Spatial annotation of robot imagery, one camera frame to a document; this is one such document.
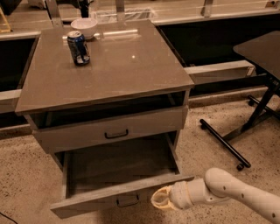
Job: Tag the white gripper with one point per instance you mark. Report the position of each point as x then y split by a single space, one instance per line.
178 194

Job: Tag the grey drawer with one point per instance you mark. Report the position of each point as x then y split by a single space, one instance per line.
105 131
118 174

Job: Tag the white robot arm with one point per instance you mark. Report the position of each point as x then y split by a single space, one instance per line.
216 188

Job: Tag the grey top drawer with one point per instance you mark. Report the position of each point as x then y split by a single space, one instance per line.
105 131

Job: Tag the grey drawer cabinet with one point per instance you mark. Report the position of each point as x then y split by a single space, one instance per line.
131 70

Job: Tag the blue soda can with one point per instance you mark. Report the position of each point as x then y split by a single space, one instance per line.
78 48

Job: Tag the black rolling side table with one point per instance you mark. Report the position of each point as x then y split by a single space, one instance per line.
264 52

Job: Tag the clear plastic bin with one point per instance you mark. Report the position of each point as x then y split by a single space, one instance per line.
132 14

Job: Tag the white bowl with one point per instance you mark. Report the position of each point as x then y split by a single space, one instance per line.
87 26

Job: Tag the yellow wooden object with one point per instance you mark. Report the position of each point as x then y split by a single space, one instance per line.
4 24

